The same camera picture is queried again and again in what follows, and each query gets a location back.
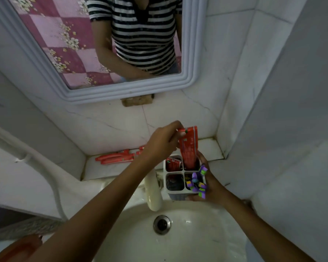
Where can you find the person's right hand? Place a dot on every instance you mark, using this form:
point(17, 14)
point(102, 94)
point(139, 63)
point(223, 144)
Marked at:
point(214, 192)

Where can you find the person's left hand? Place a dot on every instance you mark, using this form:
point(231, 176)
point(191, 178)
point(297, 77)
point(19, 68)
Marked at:
point(160, 145)

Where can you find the person's right thumb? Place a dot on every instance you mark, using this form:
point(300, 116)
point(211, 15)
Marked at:
point(203, 160)

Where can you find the person's left thumb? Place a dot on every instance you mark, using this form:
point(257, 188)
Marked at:
point(181, 136)

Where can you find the large red toothpaste tube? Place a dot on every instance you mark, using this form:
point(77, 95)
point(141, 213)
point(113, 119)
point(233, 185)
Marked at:
point(189, 148)

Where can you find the white four-compartment holder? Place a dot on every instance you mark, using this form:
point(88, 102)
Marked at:
point(175, 192)

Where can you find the person's right forearm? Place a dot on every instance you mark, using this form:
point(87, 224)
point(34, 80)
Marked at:
point(259, 231)

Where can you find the person's left forearm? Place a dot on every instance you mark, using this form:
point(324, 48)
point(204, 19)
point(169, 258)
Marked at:
point(98, 212)

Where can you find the small red toothpaste tube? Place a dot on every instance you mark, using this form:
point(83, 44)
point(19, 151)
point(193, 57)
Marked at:
point(172, 163)

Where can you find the white faucet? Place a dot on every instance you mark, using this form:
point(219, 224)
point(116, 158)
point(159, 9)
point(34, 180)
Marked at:
point(153, 195)

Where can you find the metal sink drain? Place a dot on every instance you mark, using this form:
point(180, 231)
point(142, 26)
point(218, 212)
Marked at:
point(162, 224)

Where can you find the white sink basin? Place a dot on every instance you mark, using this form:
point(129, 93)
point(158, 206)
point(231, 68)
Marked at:
point(191, 237)

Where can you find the white water pipe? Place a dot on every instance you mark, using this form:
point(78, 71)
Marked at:
point(47, 177)

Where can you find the orange plastic container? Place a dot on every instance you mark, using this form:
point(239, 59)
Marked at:
point(17, 249)

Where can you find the brown wall bracket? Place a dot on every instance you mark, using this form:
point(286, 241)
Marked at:
point(137, 100)

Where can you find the white-framed wall mirror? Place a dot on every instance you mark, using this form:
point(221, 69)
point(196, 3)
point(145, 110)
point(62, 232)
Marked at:
point(98, 91)

